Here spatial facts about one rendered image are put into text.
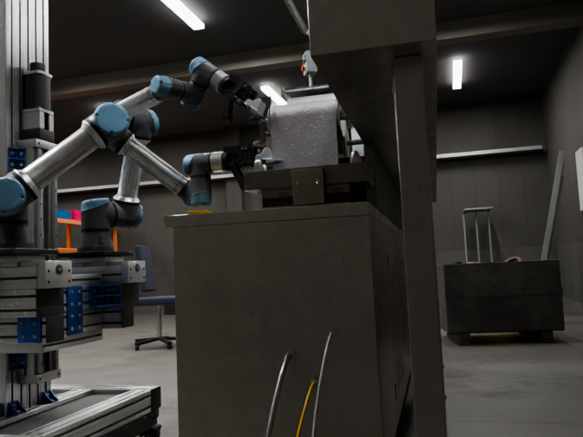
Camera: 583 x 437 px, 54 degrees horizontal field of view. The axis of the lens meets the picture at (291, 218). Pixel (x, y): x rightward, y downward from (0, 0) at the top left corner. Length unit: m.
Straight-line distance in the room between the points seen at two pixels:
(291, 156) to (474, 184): 8.60
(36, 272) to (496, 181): 9.19
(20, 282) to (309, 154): 1.05
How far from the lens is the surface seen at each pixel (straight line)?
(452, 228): 10.44
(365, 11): 1.23
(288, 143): 2.06
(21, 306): 2.09
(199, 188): 2.10
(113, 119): 2.07
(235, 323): 1.81
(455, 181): 10.52
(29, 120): 2.50
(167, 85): 2.21
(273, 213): 1.77
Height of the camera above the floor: 0.71
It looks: 5 degrees up
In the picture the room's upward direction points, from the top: 3 degrees counter-clockwise
